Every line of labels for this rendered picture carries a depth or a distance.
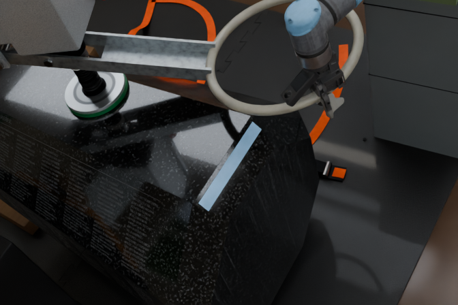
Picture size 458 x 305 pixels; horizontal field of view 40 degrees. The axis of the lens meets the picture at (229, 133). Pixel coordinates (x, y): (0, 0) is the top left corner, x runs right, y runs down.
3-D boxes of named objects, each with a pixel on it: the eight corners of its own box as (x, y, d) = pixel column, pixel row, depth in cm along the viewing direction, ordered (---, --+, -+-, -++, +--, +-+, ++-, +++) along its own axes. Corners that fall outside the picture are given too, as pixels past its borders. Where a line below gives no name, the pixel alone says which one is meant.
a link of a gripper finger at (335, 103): (351, 114, 173) (341, 88, 168) (332, 124, 173) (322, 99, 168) (345, 109, 176) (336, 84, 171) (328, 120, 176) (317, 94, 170)
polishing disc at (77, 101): (132, 65, 214) (131, 62, 213) (115, 114, 202) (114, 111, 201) (77, 67, 220) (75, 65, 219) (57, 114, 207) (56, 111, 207)
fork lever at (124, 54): (-12, 71, 193) (-17, 60, 189) (7, 27, 204) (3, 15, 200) (210, 90, 190) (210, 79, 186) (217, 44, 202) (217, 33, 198)
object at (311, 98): (197, 128, 182) (194, 122, 179) (216, 13, 211) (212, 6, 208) (367, 104, 166) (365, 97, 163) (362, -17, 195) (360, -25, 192)
